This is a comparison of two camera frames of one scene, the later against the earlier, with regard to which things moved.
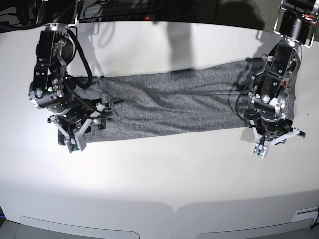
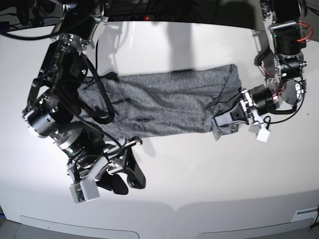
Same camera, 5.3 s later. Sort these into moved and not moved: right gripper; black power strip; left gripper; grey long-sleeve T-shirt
Moved: right gripper; left gripper
Not moved: grey long-sleeve T-shirt; black power strip
